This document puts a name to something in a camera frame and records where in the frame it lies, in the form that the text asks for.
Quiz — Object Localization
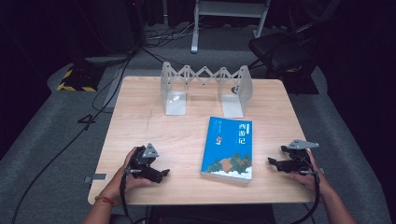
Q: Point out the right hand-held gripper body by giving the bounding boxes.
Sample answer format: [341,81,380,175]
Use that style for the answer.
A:
[281,139,320,175]

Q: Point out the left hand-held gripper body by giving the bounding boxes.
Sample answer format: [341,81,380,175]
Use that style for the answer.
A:
[129,143,160,182]

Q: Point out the blue book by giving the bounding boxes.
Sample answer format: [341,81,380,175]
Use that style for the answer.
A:
[200,116,254,184]

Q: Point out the silver expandable metal bookend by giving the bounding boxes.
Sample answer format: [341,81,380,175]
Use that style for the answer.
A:
[160,61,254,119]

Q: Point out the person's right hand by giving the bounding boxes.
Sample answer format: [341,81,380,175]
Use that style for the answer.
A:
[288,148,332,196]

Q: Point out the person's left hand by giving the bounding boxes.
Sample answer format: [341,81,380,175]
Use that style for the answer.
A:
[106,147,155,202]

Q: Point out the black chair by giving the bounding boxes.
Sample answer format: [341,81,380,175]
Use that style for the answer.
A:
[247,21,323,78]

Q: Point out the black yellow striped base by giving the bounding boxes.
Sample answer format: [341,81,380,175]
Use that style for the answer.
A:
[56,64,106,93]

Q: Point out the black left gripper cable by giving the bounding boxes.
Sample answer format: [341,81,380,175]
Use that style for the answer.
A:
[120,169,134,224]

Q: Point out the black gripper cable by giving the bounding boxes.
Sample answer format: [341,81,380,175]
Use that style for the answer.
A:
[289,172,322,224]
[120,169,134,224]

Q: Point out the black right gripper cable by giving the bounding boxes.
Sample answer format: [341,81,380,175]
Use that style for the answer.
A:
[289,172,322,224]

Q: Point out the red orange bracelet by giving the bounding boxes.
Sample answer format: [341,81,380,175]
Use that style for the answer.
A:
[94,195,118,207]

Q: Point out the long black floor cable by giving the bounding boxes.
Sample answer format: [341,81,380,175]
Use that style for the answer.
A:
[10,55,134,224]

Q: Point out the bundle of floor cables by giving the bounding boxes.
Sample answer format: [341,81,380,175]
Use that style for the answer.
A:
[142,21,200,49]

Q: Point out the white metal stand frame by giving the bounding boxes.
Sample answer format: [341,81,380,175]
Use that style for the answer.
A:
[190,0,272,54]

